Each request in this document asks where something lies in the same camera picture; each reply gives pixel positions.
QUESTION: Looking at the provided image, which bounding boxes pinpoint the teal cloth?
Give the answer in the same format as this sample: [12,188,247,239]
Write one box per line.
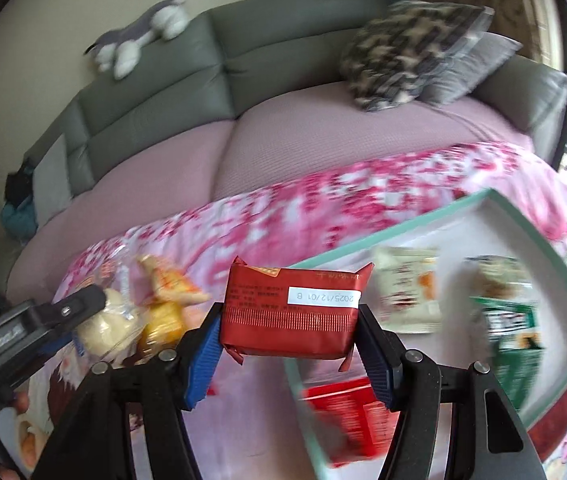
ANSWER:
[0,195,39,242]

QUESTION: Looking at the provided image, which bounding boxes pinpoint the grey white plush toy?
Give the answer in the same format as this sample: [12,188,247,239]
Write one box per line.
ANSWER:
[82,0,192,81]

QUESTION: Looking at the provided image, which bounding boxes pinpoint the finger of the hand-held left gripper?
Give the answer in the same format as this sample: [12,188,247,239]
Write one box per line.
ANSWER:
[26,284,108,332]

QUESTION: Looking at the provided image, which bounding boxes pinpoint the bright red snack packet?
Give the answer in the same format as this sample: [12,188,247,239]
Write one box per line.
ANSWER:
[301,377,400,464]

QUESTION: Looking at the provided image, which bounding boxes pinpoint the orange yellow snack packet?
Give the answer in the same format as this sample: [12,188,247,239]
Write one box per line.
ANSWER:
[134,254,212,357]

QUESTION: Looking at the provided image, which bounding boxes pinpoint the printed blanket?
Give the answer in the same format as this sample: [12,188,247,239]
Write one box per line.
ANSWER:
[0,140,567,480]

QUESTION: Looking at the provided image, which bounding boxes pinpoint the black clothing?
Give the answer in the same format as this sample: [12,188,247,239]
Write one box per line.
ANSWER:
[4,160,34,206]

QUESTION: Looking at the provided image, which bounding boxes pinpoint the grey pillow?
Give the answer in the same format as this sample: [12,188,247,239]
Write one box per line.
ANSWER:
[419,32,523,107]

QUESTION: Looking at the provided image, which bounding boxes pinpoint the light grey cushion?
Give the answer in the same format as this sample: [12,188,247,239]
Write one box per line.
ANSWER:
[31,135,72,229]

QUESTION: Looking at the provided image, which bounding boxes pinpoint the cream snack packet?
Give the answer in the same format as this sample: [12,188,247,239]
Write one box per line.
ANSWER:
[372,246,440,335]

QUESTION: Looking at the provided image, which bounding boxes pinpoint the dark green snack packet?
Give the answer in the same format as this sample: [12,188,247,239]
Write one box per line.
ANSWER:
[471,297,547,412]

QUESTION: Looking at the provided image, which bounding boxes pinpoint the white green snack packet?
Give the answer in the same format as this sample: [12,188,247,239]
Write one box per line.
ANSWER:
[466,255,535,311]

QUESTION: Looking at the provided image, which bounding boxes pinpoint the black white patterned pillow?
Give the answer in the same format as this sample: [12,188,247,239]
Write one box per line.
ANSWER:
[339,0,495,113]

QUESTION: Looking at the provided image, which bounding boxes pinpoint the pink sofa cover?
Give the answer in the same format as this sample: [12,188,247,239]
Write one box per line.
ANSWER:
[6,92,535,306]

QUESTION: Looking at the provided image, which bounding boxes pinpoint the teal cardboard box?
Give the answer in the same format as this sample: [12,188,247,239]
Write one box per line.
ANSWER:
[283,187,567,469]

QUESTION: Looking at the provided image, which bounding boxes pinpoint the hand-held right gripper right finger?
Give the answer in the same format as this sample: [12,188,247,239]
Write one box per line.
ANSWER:
[357,304,547,480]

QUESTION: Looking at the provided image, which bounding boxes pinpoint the dark red snack packet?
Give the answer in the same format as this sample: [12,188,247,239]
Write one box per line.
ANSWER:
[218,256,375,372]

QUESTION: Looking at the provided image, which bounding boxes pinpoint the clear pale snack packet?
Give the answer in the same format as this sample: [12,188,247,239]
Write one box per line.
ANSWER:
[72,280,147,367]

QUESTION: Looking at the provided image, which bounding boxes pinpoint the grey sofa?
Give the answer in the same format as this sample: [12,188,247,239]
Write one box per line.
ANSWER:
[0,0,567,301]

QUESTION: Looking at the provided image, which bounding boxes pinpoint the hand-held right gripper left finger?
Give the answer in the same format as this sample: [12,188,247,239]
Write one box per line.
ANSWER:
[31,301,225,480]

